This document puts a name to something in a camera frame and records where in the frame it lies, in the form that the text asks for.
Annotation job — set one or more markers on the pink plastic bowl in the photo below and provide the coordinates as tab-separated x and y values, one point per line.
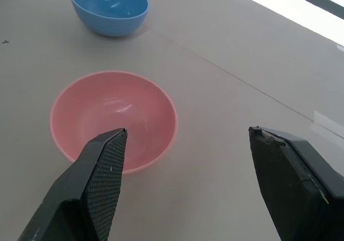
113	109

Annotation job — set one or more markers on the clear tape strip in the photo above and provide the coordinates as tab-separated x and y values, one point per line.
326	124

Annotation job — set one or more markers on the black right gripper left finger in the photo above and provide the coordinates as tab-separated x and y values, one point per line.
88	187

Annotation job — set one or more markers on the blue plastic bowl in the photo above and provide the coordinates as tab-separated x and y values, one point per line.
110	8

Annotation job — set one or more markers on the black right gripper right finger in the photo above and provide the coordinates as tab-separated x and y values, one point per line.
295	187

